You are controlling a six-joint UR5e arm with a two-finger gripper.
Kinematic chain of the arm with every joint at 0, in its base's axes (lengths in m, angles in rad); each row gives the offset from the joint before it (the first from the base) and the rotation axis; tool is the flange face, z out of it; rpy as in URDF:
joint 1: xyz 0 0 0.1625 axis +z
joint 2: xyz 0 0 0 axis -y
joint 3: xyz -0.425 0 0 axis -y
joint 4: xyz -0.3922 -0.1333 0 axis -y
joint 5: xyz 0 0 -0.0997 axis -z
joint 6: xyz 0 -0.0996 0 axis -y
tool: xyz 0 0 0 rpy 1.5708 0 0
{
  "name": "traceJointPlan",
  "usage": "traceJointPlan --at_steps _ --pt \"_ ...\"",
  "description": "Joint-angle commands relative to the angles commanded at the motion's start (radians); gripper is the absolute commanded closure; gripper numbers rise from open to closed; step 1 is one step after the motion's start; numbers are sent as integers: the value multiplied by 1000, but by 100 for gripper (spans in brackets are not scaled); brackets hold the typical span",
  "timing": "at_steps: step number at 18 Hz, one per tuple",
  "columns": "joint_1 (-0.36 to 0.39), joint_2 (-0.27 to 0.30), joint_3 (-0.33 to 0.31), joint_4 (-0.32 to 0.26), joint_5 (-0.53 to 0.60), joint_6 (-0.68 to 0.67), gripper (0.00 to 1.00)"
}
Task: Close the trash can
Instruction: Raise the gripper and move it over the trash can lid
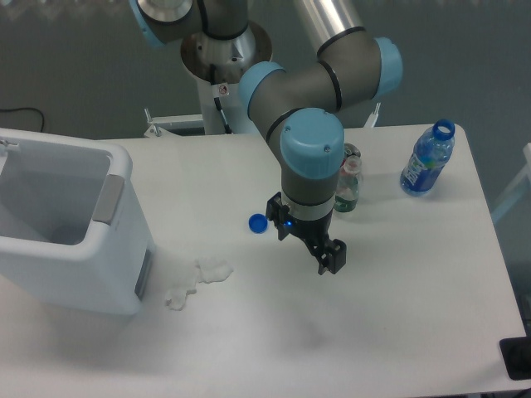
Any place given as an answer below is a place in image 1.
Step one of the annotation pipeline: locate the black device at edge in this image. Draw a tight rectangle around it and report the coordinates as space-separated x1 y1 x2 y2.
499 337 530 381

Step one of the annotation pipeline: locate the clear green-label bottle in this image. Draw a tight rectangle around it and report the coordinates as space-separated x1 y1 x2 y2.
334 155 363 212

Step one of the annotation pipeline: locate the white frame bracket right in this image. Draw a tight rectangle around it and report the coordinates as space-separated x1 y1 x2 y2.
363 102 381 129

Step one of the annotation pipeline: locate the crumpled white tissue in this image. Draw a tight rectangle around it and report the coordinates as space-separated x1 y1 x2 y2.
164 257 234 311

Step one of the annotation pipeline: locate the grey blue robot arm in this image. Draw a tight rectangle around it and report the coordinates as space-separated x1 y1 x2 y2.
130 1 403 273

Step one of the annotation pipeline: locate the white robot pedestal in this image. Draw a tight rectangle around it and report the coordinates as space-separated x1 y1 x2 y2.
180 21 272 135

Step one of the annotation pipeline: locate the blue bottle cap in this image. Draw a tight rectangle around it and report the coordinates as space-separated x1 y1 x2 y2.
248 213 268 234

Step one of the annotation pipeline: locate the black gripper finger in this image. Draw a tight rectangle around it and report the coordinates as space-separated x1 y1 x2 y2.
324 239 347 274
302 238 327 275

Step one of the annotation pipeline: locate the white frame bracket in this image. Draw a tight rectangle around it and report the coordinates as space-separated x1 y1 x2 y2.
363 102 381 129
144 108 205 138

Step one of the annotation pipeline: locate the white furniture edge right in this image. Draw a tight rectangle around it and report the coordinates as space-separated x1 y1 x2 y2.
490 143 530 225

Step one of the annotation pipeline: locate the crushed red soda can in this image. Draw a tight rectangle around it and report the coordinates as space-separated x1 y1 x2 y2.
343 143 361 159

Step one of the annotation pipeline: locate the black cable on floor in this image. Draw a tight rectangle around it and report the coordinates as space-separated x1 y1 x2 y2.
0 107 46 129

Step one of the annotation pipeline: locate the white trash can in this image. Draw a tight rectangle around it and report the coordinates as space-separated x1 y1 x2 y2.
1 129 155 315

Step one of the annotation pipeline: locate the white frame bracket left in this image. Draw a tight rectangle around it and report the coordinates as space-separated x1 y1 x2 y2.
144 108 205 138

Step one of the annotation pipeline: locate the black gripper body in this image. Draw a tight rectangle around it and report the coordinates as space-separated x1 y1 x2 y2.
265 192 332 248

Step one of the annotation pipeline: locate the blue plastic drink bottle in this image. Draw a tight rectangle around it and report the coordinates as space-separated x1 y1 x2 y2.
400 119 455 197

